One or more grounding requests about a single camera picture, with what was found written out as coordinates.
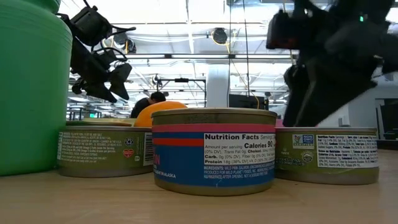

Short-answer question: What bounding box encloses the person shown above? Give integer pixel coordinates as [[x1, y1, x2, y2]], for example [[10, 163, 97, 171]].
[[130, 91, 167, 119]]

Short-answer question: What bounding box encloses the black ceiling cord reel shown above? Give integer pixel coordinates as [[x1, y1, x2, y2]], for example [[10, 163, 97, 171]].
[[212, 27, 228, 45], [113, 30, 137, 54]]

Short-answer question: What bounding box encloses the blue pink label tin can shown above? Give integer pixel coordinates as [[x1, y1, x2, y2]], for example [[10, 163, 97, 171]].
[[151, 108, 278, 197]]

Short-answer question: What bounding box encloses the black monitor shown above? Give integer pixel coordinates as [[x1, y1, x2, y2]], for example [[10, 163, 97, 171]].
[[228, 94, 270, 111]]

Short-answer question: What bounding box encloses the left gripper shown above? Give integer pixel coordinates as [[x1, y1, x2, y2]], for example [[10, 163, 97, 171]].
[[70, 39, 133, 103]]

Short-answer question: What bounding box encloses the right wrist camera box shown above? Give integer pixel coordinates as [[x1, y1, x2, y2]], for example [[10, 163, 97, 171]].
[[266, 10, 298, 50]]

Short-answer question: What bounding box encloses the orange toy fruit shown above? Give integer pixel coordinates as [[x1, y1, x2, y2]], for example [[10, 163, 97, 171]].
[[134, 100, 188, 128]]

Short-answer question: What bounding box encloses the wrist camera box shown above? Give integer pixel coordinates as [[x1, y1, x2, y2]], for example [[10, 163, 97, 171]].
[[266, 10, 298, 50], [70, 5, 113, 47]]

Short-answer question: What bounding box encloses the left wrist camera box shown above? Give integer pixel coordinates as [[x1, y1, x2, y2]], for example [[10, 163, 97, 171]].
[[70, 5, 113, 47]]

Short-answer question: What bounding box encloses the yellow plastic tray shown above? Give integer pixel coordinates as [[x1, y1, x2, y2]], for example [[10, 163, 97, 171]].
[[83, 117, 137, 127]]

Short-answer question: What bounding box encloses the green plastic bottle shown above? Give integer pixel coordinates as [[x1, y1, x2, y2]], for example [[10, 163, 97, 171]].
[[0, 0, 73, 177]]

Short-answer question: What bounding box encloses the olive label tin can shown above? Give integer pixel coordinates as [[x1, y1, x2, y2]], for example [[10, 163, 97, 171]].
[[66, 120, 133, 128], [57, 125, 154, 179], [274, 126, 381, 186]]

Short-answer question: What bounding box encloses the white building column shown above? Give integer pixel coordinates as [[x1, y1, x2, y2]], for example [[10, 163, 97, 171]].
[[206, 63, 231, 109]]

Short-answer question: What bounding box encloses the long ceiling light strip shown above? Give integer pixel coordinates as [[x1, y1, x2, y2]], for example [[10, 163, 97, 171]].
[[124, 53, 293, 60]]

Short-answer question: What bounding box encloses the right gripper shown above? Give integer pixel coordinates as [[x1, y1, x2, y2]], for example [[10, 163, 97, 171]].
[[282, 34, 398, 128]]

